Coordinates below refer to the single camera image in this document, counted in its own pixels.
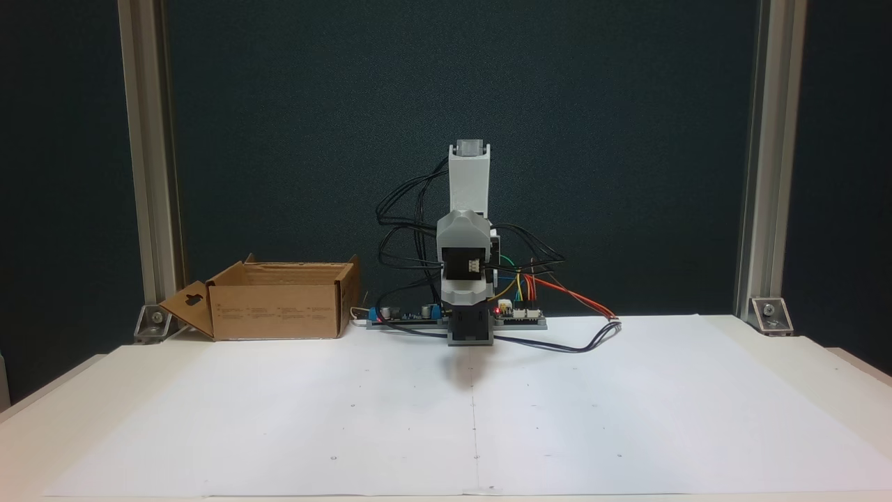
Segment aluminium frame post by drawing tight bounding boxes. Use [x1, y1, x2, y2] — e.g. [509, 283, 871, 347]
[733, 0, 809, 318]
[117, 0, 187, 311]

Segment small controller circuit board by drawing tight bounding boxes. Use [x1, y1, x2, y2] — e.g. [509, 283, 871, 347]
[491, 298, 548, 330]

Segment open cardboard box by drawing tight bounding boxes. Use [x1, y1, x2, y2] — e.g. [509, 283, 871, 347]
[159, 254, 362, 342]

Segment orange and red wires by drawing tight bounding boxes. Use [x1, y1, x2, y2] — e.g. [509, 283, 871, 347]
[526, 258, 617, 321]

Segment metal corner bracket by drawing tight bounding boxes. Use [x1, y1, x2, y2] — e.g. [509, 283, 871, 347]
[749, 297, 795, 337]
[134, 303, 174, 344]

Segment long black cable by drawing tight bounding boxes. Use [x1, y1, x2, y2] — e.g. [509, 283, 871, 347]
[488, 317, 622, 354]

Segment coloured jumper wires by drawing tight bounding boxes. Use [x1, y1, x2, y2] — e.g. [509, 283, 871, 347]
[498, 256, 541, 304]

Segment black servo cable loops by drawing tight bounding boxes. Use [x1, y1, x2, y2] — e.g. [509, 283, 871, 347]
[375, 157, 450, 280]
[488, 223, 567, 280]

